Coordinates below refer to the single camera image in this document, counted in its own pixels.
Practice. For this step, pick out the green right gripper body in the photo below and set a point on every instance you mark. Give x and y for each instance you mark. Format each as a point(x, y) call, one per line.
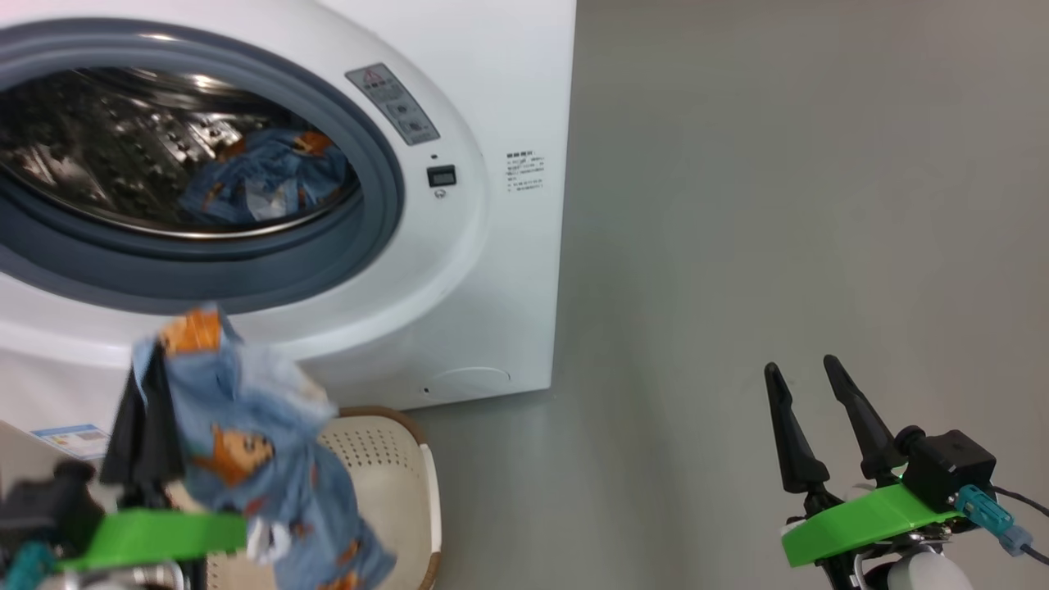
point(860, 520)

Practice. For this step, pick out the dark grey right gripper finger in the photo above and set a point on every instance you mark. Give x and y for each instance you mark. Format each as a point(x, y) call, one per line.
point(791, 442)
point(860, 418)

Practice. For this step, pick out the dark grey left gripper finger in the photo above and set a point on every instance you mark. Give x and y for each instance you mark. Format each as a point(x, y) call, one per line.
point(168, 447)
point(123, 442)

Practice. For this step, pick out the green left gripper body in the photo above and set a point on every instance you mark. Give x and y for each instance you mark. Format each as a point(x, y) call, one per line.
point(156, 537)

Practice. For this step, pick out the blue cartoon print garment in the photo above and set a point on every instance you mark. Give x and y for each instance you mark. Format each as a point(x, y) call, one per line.
point(246, 426)
point(262, 180)

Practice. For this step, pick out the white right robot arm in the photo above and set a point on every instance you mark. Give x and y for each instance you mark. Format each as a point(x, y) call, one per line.
point(918, 574)

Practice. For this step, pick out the steel washer drum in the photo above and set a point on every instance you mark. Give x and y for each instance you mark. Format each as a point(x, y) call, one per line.
point(98, 156)

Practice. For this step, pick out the white front-load washing machine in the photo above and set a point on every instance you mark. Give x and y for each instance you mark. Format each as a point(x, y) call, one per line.
point(492, 65)

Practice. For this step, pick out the blue energy label sticker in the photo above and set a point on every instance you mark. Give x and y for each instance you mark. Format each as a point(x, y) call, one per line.
point(74, 441)

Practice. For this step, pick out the cream perforated laundry basket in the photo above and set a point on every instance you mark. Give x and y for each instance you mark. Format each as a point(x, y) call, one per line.
point(385, 475)

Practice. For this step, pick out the round drain filter cover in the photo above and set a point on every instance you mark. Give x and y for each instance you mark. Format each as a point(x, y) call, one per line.
point(469, 383)

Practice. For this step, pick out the grey warning sticker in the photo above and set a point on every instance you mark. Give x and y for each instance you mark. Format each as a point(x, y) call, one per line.
point(392, 104)

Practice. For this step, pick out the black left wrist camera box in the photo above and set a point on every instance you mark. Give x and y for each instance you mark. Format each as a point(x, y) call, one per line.
point(45, 504)

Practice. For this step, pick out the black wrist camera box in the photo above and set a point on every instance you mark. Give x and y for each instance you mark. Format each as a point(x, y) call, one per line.
point(45, 504)
point(951, 467)

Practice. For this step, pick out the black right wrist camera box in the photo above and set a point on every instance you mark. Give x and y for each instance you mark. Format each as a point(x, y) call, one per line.
point(951, 467)

